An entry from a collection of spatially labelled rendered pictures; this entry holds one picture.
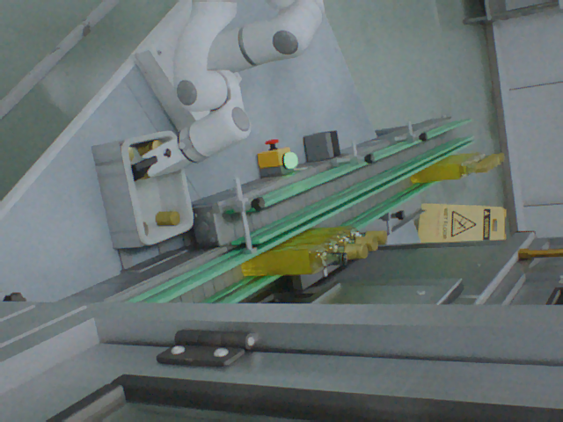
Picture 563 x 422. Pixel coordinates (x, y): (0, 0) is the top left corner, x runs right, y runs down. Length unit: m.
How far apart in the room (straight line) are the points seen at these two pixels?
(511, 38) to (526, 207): 1.71
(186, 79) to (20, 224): 0.41
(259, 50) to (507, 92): 5.95
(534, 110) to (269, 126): 5.51
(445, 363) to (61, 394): 0.23
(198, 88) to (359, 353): 0.92
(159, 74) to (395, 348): 1.27
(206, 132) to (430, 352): 0.99
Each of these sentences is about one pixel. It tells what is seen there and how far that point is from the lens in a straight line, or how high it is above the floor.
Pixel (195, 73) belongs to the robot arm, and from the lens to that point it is 1.29.
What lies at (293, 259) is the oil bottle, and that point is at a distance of 1.56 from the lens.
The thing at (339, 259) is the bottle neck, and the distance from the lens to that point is 1.52.
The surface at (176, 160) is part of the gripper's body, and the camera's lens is 1.39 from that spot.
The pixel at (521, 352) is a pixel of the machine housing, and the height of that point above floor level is 1.75.
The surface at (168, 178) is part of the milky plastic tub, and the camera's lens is 1.58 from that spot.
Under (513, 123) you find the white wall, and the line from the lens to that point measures 7.42.
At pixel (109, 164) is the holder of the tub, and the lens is 1.47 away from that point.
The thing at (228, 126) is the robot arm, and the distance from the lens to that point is 1.31.
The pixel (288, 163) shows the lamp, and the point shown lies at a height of 0.84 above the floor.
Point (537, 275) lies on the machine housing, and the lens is 1.78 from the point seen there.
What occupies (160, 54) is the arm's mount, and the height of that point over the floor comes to 0.81.
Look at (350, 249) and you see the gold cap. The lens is 1.57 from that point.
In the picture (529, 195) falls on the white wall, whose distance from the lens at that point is 7.51.
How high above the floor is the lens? 1.84
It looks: 32 degrees down
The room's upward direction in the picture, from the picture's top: 86 degrees clockwise
